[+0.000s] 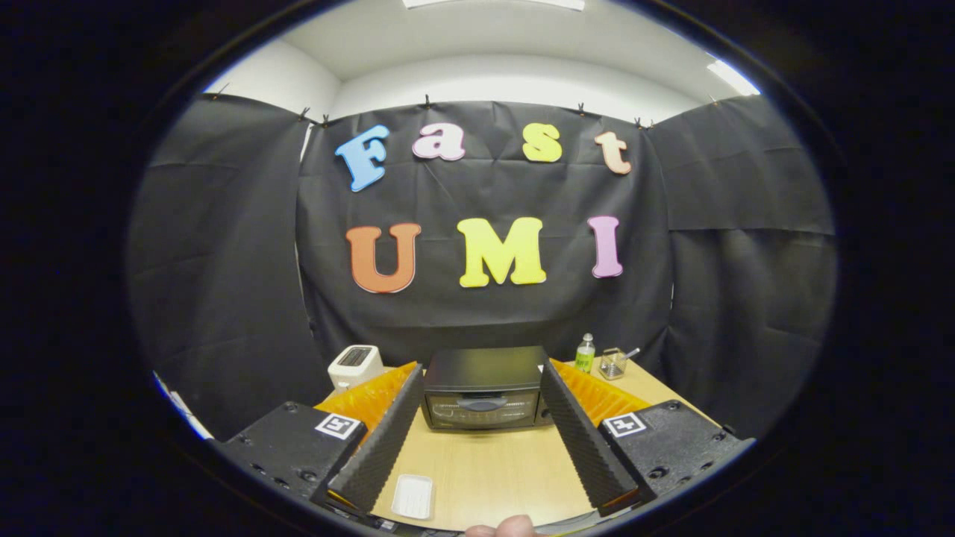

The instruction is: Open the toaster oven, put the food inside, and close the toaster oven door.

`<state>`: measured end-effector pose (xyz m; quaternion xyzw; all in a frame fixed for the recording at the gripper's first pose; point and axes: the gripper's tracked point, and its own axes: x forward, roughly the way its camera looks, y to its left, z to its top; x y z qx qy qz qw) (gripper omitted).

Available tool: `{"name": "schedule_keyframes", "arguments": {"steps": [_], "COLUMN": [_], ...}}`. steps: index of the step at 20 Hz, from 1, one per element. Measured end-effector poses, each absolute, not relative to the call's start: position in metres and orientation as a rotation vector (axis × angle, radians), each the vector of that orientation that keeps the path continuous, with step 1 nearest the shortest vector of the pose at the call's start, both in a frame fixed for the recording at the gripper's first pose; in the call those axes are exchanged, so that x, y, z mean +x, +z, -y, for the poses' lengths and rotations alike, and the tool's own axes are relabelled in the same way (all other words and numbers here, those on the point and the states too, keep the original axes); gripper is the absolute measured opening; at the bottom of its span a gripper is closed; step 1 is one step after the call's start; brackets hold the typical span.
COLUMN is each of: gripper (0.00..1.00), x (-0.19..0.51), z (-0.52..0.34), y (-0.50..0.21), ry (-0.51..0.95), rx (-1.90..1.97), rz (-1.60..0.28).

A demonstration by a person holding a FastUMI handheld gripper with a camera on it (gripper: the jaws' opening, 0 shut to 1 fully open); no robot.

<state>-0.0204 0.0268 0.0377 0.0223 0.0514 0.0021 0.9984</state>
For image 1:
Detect white pop-up toaster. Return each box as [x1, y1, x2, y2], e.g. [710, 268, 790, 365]
[328, 345, 385, 394]

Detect long ceiling light panel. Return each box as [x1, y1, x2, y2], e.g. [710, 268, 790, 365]
[403, 0, 586, 11]

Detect small white rectangular tray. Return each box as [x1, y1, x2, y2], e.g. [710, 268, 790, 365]
[390, 474, 435, 521]

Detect small ceiling light panel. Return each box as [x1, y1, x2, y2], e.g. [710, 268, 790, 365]
[707, 60, 762, 96]

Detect wire mesh holder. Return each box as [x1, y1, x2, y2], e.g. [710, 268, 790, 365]
[599, 347, 641, 381]

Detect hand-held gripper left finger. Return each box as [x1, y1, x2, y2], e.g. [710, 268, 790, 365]
[213, 362, 425, 515]

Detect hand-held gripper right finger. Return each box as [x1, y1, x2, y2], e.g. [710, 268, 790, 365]
[539, 358, 756, 518]

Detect black toaster oven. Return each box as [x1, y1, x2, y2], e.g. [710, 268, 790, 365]
[420, 345, 554, 432]

